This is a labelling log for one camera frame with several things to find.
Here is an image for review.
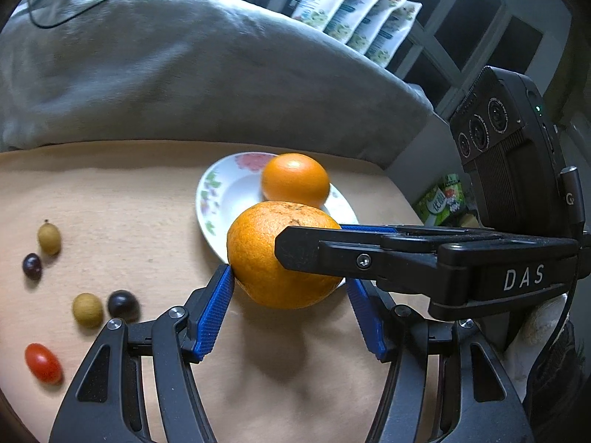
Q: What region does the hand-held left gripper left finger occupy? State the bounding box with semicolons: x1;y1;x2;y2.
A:
48;265;236;443

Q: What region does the large orange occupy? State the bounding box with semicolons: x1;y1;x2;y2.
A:
261;153;331;209
226;202;343;311

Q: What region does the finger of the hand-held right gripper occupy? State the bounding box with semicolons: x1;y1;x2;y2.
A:
274;225;440;293
341;223;485;241

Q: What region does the green printed carton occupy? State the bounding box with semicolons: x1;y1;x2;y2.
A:
413;173;478;227

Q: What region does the person's right hand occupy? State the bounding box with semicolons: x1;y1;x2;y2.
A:
521;295;570;352

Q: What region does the grey framed window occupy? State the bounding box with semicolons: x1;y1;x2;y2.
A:
268;0;591;121

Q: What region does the dark purple grape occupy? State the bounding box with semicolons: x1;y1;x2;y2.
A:
21;253;44;280
107;289;140;323

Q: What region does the grey blanket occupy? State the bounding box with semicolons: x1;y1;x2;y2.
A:
0;0;435;167

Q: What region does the tan fleece blanket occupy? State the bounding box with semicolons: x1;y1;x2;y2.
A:
0;141;522;443

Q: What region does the black cable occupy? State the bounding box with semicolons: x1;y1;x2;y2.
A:
27;0;154;29

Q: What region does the red cherry tomato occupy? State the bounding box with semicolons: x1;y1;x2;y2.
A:
24;343;64;385

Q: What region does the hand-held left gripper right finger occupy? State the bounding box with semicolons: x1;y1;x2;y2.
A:
345;279;539;443

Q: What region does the tan longan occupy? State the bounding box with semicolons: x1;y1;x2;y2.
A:
72;292;104;328
37;220;62;257

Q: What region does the white floral plate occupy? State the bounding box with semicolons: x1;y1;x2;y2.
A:
195;151;361;289

